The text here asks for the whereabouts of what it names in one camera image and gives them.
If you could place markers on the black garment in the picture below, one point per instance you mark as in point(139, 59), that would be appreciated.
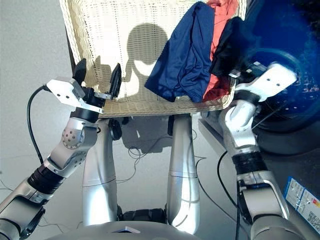
point(230, 50)

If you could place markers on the navy blue garment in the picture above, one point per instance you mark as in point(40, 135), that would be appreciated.
point(182, 62)

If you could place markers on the pale woven basket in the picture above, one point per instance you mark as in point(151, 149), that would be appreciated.
point(112, 37)

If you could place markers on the grey washing machine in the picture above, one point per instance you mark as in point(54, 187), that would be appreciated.
point(280, 160)

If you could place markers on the orange-red garment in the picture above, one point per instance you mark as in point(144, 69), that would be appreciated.
point(217, 22)

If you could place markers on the silver robot leg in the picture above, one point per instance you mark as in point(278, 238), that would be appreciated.
point(183, 175)
point(100, 175)

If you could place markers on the blue energy label sticker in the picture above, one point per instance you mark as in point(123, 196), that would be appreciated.
point(300, 197)

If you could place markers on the silver robot torso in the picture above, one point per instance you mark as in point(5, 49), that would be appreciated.
point(140, 231)

